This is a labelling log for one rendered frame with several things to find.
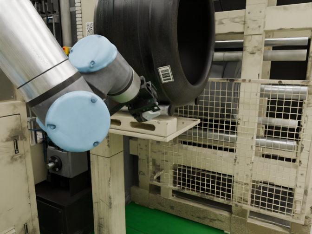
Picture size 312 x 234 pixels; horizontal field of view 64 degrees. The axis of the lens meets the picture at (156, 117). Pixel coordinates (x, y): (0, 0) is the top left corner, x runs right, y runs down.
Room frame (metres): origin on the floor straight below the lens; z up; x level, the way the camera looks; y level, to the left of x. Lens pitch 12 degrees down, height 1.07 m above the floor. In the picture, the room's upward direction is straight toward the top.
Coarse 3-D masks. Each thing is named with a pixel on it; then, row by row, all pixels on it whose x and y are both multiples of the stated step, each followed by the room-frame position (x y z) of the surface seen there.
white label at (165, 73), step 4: (160, 68) 0.81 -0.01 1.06; (164, 68) 0.81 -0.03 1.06; (168, 68) 0.81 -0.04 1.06; (160, 72) 0.82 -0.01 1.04; (164, 72) 0.82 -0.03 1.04; (168, 72) 0.82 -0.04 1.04; (160, 76) 0.83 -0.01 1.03; (164, 76) 0.83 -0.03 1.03; (168, 76) 0.83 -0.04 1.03; (172, 76) 0.83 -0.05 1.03; (164, 80) 0.84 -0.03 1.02; (168, 80) 0.83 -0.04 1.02; (172, 80) 0.83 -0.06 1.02
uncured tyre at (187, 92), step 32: (96, 0) 0.91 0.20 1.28; (128, 0) 0.83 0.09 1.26; (160, 0) 0.80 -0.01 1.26; (192, 0) 1.27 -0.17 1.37; (96, 32) 0.89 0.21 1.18; (128, 32) 0.82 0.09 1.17; (160, 32) 0.80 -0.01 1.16; (192, 32) 1.33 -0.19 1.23; (160, 64) 0.82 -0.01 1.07; (192, 64) 1.30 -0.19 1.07; (160, 96) 0.89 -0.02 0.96; (192, 96) 1.00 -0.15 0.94
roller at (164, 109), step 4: (160, 104) 0.93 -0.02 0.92; (164, 104) 0.93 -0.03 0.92; (168, 104) 0.92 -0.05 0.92; (172, 104) 0.92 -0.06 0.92; (124, 108) 1.00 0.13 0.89; (156, 108) 0.93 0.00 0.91; (160, 108) 0.92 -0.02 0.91; (164, 108) 0.91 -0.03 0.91; (168, 108) 0.91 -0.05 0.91; (172, 108) 0.92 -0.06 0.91; (160, 112) 0.92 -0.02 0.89; (164, 112) 0.91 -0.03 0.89; (168, 112) 0.90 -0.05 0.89; (172, 112) 0.92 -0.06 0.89
